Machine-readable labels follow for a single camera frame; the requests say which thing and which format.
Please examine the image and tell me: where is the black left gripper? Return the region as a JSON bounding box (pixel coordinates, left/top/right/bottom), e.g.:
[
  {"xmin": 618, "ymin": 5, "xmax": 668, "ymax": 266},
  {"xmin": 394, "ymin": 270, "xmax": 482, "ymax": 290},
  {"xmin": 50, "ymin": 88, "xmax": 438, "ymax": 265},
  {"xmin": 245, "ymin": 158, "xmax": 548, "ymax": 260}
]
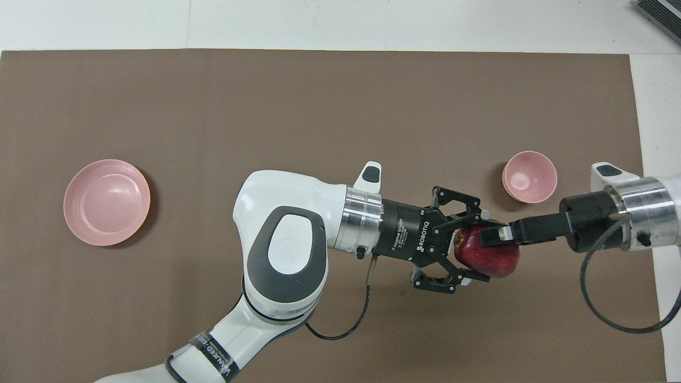
[{"xmin": 371, "ymin": 185, "xmax": 493, "ymax": 295}]

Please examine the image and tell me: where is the pink round plate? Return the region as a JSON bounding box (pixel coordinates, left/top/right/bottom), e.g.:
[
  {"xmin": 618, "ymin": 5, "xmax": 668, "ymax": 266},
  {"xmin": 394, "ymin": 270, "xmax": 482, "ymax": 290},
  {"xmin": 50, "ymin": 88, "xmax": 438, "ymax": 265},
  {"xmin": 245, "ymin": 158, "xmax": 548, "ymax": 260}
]
[{"xmin": 63, "ymin": 159, "xmax": 151, "ymax": 247}]

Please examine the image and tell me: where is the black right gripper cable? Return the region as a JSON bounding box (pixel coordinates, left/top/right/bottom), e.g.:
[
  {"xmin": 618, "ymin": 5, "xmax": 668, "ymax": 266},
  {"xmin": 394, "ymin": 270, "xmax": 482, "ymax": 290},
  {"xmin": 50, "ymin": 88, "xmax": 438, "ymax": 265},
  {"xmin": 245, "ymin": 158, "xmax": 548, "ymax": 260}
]
[{"xmin": 579, "ymin": 213, "xmax": 681, "ymax": 335}]

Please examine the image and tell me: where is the dark grey ribbed device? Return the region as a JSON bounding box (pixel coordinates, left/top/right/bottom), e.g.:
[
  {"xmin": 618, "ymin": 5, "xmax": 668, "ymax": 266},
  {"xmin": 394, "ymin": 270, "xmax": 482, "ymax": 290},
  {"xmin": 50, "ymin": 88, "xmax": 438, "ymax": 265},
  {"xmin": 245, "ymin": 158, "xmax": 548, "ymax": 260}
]
[{"xmin": 634, "ymin": 0, "xmax": 681, "ymax": 31}]

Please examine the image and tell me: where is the pink small bowl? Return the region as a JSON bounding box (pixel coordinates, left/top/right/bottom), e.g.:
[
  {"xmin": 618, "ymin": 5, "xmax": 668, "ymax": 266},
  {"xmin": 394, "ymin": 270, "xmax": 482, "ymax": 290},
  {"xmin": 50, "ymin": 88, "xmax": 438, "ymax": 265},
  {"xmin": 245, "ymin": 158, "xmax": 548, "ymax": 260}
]
[{"xmin": 502, "ymin": 151, "xmax": 558, "ymax": 204}]

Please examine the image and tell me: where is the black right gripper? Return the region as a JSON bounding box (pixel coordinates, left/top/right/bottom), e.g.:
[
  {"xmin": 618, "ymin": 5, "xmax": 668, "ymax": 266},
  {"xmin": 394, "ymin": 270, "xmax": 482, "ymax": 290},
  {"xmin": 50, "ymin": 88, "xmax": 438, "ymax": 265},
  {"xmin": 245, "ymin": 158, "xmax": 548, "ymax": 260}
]
[{"xmin": 479, "ymin": 190, "xmax": 621, "ymax": 252}]

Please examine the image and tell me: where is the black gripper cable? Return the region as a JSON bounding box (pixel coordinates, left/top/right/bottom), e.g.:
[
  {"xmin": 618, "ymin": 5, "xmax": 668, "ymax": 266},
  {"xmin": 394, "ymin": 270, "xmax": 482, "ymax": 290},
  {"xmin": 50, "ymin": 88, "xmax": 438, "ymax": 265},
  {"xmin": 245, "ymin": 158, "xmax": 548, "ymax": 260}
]
[
  {"xmin": 579, "ymin": 213, "xmax": 681, "ymax": 335},
  {"xmin": 305, "ymin": 254, "xmax": 379, "ymax": 342}
]

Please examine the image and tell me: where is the dark red apple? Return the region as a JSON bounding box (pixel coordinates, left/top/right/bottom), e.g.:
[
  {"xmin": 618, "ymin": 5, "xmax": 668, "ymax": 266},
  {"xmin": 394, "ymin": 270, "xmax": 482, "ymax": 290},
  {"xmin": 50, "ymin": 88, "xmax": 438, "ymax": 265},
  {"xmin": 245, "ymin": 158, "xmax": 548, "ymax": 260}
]
[{"xmin": 453, "ymin": 218, "xmax": 520, "ymax": 280}]

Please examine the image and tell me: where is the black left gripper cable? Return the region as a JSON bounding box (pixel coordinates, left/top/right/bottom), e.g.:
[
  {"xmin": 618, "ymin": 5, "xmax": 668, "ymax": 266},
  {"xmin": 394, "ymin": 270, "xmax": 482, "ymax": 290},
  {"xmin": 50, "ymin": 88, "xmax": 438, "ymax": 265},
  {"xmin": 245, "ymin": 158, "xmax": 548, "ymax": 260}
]
[{"xmin": 305, "ymin": 254, "xmax": 379, "ymax": 342}]

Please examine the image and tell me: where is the brown paper table mat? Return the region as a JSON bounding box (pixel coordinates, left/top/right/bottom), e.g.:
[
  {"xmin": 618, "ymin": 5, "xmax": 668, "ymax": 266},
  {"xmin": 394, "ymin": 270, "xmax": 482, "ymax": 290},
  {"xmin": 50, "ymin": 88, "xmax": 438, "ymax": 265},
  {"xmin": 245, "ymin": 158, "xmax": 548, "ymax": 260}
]
[{"xmin": 0, "ymin": 49, "xmax": 668, "ymax": 383}]

